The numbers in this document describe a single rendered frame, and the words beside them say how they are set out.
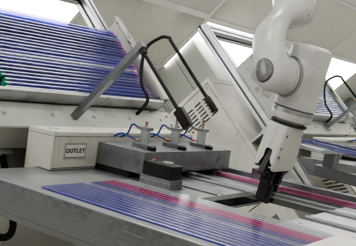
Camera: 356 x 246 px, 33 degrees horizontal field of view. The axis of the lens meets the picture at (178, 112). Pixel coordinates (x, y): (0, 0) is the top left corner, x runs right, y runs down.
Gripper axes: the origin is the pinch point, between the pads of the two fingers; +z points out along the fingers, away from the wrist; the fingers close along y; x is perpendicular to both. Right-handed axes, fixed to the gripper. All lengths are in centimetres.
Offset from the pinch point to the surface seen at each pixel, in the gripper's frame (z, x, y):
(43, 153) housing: 4.4, -35.9, 29.9
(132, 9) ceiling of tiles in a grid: -25, -230, -200
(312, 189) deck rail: -0.1, 1.8, -19.1
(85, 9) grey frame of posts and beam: -23, -89, -22
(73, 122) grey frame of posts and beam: 0.1, -44.4, 15.2
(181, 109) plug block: -12.1, -16.5, 14.7
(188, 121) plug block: -10.3, -13.9, 14.7
